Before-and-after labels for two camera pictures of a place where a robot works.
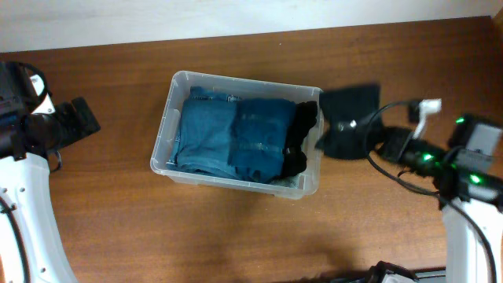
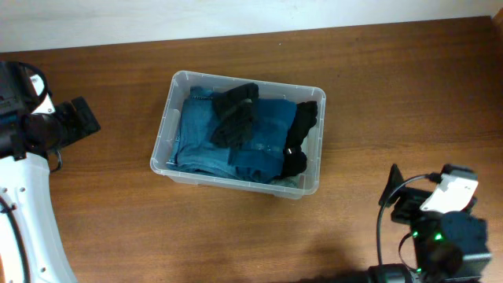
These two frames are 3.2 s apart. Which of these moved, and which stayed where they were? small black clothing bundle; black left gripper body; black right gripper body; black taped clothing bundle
Moved: small black clothing bundle; black right gripper body
Stayed: black taped clothing bundle; black left gripper body
